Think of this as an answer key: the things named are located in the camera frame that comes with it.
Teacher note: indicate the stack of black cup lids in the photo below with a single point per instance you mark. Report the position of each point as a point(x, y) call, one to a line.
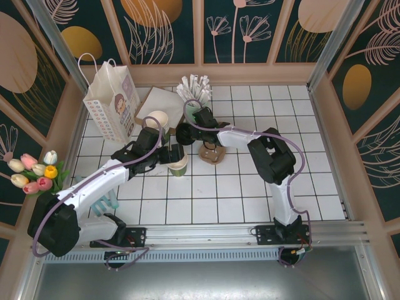
point(185, 135)

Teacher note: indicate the green paper coffee cup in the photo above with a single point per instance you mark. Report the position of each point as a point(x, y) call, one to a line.
point(178, 168)

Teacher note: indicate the brown pulp cup carrier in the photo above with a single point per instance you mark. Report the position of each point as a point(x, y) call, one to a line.
point(215, 157)

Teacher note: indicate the white printed paper carry bag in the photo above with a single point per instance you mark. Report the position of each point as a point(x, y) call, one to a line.
point(106, 103)

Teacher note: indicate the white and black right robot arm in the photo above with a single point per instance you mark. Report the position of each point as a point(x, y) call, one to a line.
point(234, 139)

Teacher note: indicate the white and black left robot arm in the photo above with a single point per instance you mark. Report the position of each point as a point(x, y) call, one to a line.
point(93, 184)

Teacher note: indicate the green cup holding straws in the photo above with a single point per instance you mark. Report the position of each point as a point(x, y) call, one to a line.
point(190, 108)

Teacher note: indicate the white wrapped drinking straw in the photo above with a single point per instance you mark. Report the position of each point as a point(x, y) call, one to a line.
point(206, 90)
point(184, 91)
point(189, 86)
point(195, 82)

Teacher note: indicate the teal plastic toy rake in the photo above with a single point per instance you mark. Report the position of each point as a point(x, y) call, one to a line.
point(100, 207)

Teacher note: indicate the artificial tulip bouquet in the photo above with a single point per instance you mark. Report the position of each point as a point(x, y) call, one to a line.
point(50, 171)

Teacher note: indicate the grey sheet metal panel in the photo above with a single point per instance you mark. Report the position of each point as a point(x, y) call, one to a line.
point(200, 281)

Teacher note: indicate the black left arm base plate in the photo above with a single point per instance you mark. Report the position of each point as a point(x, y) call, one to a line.
point(139, 235)

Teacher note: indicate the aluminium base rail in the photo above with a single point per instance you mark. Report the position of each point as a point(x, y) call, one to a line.
point(203, 234)

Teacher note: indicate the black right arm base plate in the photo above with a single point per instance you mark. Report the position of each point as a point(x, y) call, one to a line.
point(264, 234)

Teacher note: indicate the aluminium frame post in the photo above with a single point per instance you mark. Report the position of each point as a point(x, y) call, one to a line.
point(61, 47)
point(336, 47)

